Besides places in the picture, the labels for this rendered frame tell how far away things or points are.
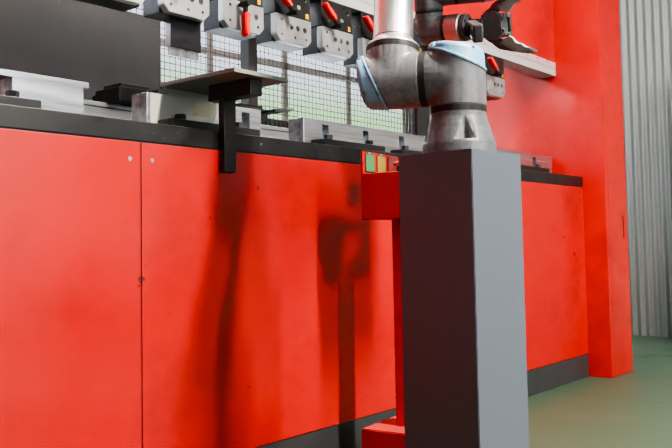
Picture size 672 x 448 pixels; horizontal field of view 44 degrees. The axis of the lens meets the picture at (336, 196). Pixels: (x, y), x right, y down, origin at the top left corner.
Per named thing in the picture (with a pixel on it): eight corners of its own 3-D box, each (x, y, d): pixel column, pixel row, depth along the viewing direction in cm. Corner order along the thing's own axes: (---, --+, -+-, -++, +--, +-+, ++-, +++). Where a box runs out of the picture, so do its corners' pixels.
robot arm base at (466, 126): (510, 154, 171) (509, 106, 172) (469, 149, 160) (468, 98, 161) (450, 160, 182) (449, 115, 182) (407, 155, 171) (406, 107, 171)
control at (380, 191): (416, 217, 209) (414, 146, 210) (361, 219, 217) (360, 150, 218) (450, 218, 226) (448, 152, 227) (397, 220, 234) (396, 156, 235)
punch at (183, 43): (170, 54, 208) (170, 16, 209) (165, 55, 210) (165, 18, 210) (200, 60, 216) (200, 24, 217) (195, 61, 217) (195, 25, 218)
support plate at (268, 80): (234, 71, 188) (234, 67, 188) (159, 87, 204) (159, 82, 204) (288, 82, 202) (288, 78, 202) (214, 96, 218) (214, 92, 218)
